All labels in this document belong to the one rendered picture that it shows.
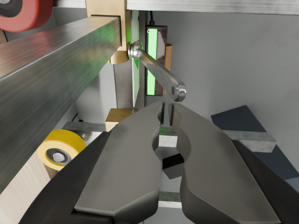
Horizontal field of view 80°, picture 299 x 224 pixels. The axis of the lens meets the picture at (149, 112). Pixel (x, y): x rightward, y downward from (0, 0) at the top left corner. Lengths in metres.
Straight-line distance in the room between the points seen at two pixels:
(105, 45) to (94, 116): 0.48
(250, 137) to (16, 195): 0.53
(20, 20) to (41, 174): 0.29
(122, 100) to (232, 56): 0.89
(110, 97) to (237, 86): 0.95
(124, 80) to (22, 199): 0.37
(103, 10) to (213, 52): 1.00
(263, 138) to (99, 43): 0.36
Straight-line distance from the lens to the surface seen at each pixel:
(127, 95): 0.49
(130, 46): 0.29
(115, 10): 0.26
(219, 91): 1.32
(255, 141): 0.42
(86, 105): 0.64
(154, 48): 0.44
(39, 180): 0.47
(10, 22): 0.28
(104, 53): 0.19
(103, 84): 0.58
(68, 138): 0.35
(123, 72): 0.46
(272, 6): 0.30
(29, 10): 0.26
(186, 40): 1.16
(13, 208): 0.61
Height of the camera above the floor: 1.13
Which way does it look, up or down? 57 degrees down
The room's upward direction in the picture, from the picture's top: 174 degrees counter-clockwise
